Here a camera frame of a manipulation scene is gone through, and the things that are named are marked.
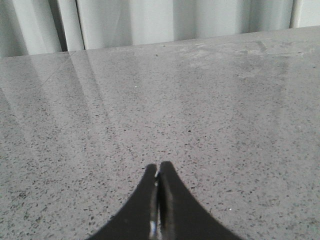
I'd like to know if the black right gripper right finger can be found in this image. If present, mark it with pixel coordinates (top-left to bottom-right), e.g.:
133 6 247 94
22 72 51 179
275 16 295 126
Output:
158 161 240 240

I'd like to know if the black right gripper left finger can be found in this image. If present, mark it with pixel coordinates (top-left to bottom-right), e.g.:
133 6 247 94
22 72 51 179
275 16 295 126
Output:
89 164 158 240

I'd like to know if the pale green curtain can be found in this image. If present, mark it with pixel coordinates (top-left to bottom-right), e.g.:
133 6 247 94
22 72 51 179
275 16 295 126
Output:
0 0 320 57

